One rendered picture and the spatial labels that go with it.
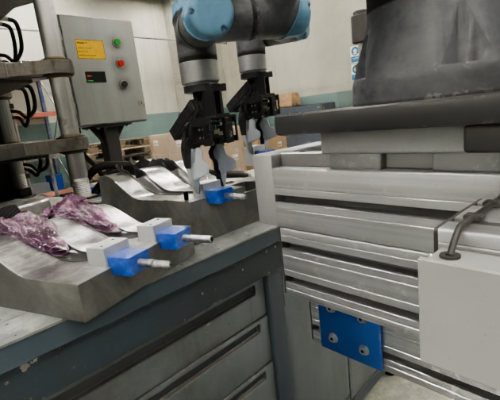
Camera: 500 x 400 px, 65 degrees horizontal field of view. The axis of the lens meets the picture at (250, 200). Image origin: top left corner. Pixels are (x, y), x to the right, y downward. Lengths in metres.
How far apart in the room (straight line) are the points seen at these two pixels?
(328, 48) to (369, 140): 7.96
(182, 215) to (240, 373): 0.39
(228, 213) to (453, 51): 0.59
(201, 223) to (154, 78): 8.19
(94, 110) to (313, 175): 1.30
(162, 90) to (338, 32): 3.80
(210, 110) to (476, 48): 0.50
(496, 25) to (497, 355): 0.25
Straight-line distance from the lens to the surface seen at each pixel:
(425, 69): 0.36
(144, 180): 1.04
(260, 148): 1.11
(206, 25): 0.67
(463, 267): 0.25
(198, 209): 0.79
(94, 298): 0.59
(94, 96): 1.66
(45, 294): 0.62
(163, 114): 8.93
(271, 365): 1.06
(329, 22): 8.38
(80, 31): 1.69
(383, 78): 0.37
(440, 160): 0.37
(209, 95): 0.77
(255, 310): 0.96
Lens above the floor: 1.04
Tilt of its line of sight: 12 degrees down
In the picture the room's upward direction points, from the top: 7 degrees counter-clockwise
